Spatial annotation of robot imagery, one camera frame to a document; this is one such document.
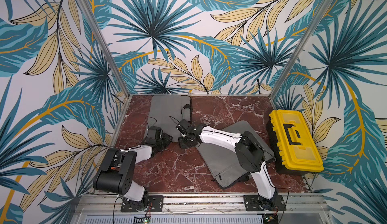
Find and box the grey zippered laptop bag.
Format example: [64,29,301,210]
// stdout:
[147,95,192,142]

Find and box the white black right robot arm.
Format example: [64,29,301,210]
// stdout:
[176,120,278,206]

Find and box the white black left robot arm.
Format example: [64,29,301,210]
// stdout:
[93,133,173,202]

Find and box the yellow black toolbox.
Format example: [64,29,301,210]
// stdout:
[266,110,324,176]

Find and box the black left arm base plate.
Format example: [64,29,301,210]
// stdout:
[121,193,164,213]

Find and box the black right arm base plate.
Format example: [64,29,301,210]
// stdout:
[243,193,286,212]

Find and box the aluminium front rail frame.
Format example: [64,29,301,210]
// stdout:
[71,193,334,224]

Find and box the aluminium corner post left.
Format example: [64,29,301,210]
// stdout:
[76,0,130,98]

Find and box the aluminium corner post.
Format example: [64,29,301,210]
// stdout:
[76,0,130,98]
[270,0,334,100]

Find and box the aluminium corner post right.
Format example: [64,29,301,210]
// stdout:
[270,0,334,100]

